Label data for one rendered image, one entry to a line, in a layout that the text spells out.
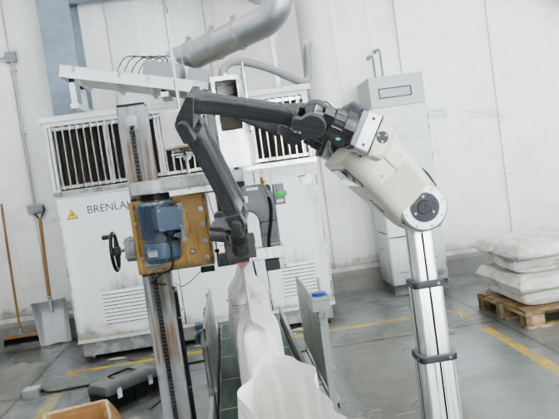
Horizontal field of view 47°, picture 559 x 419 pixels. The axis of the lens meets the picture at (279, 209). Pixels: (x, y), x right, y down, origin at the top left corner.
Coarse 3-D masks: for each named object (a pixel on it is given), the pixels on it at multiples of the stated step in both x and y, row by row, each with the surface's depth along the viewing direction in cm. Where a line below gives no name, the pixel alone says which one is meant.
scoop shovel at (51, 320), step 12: (36, 216) 657; (48, 276) 645; (48, 288) 641; (48, 300) 639; (60, 300) 641; (36, 312) 637; (48, 312) 643; (60, 312) 644; (36, 324) 634; (48, 324) 641; (60, 324) 641; (48, 336) 639; (60, 336) 639
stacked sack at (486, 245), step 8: (520, 232) 522; (528, 232) 515; (536, 232) 509; (544, 232) 511; (552, 232) 509; (480, 240) 530; (488, 240) 517; (496, 240) 510; (472, 248) 534; (480, 248) 522; (488, 248) 506
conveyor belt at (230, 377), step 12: (228, 324) 447; (228, 336) 414; (228, 348) 384; (288, 348) 365; (228, 360) 359; (228, 372) 336; (228, 384) 317; (240, 384) 314; (228, 396) 300; (228, 408) 284
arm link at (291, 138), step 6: (204, 90) 238; (240, 120) 242; (246, 120) 242; (258, 126) 243; (264, 126) 242; (270, 126) 242; (276, 126) 242; (282, 126) 240; (270, 132) 243; (276, 132) 242; (282, 132) 240; (288, 132) 240; (288, 138) 241; (294, 138) 241; (300, 138) 241; (294, 144) 241
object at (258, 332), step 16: (256, 304) 263; (240, 320) 251; (256, 320) 234; (272, 320) 248; (240, 336) 240; (256, 336) 236; (272, 336) 236; (240, 352) 239; (256, 352) 234; (240, 368) 241
